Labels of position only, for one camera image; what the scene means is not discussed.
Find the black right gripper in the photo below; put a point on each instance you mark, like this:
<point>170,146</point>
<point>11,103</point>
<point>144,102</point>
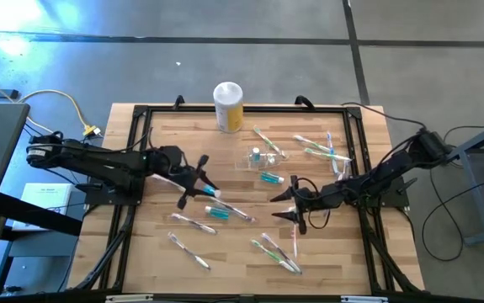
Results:
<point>317,198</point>

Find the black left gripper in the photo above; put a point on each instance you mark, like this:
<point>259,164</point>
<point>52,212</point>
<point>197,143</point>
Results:
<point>178,168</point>

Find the purple toothbrush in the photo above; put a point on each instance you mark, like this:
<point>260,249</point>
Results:
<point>283,253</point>
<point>193,223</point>
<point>188,251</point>
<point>237,210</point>

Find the green toothbrush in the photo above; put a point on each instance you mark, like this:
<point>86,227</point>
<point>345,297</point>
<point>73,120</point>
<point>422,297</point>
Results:
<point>272,254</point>
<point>328,155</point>
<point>311,143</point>
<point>268,141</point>

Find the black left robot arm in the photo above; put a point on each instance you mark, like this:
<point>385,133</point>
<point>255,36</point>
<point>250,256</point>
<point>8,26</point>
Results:
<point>98,162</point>

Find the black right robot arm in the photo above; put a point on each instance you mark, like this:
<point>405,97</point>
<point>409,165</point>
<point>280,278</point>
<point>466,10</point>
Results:
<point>393,168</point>

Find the teal capped tube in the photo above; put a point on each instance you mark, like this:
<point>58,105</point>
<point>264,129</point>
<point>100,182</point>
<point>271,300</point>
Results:
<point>270,177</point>

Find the red toothbrush in clear wrapper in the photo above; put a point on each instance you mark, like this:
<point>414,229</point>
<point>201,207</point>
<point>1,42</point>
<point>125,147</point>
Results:
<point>294,240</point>

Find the clear acrylic organizer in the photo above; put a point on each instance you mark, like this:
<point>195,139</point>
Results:
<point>246,164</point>

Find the blue toothbrush in clear wrapper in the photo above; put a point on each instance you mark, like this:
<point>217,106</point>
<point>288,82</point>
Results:
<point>330,145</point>

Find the white yellow wipes canister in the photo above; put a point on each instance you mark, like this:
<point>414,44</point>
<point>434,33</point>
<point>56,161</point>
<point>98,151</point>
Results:
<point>229,109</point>

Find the white paper sheet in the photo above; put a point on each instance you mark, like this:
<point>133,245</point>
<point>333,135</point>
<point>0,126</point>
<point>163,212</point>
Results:
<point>44,198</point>

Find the black aluminium table frame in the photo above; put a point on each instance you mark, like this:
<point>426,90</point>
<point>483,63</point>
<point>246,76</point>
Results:
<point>288,109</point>

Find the white table edge bracket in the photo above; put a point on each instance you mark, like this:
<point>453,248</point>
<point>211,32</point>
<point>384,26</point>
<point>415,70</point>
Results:
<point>363,299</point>
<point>129,298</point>

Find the blue-grey metal table frame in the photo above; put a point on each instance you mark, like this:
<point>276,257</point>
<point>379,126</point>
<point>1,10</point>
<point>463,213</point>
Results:
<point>477,198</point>

